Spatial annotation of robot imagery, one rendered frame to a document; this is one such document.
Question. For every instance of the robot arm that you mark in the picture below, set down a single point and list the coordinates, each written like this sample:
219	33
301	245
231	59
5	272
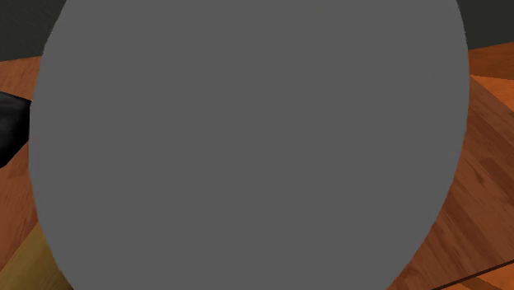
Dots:
249	144

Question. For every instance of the black glossy rounded object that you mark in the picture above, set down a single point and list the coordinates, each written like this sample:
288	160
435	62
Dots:
12	124

